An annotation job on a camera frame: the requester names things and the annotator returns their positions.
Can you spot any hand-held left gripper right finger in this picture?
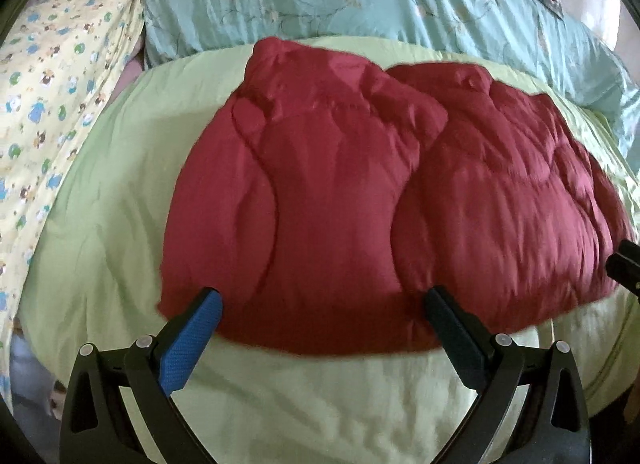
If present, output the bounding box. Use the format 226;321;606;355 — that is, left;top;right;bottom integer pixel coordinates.
424;286;591;464

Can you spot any light green blanket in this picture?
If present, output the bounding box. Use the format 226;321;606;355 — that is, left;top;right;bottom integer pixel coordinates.
17;36;640;464

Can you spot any pink bed sheet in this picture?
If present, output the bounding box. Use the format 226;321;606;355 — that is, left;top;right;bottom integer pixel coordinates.
112;34;148;104

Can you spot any red quilted jacket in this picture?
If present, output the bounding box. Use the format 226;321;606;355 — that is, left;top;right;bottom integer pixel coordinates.
157;36;638;357

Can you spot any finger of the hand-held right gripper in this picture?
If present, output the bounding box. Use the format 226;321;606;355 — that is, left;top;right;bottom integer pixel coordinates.
605;239;640;298

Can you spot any yellow cartoon print sheet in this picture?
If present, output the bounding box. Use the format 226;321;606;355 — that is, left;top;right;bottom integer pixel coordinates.
0;0;148;395

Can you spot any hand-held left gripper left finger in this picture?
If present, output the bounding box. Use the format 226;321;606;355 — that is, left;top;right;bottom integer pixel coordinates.
60;286;224;464

